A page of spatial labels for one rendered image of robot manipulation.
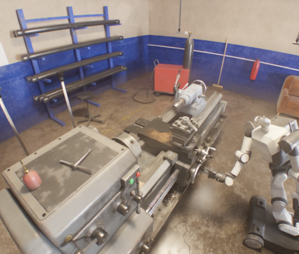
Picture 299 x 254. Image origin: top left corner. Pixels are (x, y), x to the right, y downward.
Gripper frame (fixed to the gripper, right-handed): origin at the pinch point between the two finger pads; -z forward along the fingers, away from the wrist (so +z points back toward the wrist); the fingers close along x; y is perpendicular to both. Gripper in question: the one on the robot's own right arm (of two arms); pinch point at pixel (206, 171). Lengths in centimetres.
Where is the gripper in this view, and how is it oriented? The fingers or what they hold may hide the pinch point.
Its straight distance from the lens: 177.1
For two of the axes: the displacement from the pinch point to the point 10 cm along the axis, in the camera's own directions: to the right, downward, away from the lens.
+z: 8.2, 3.3, -4.7
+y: -5.7, 3.7, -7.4
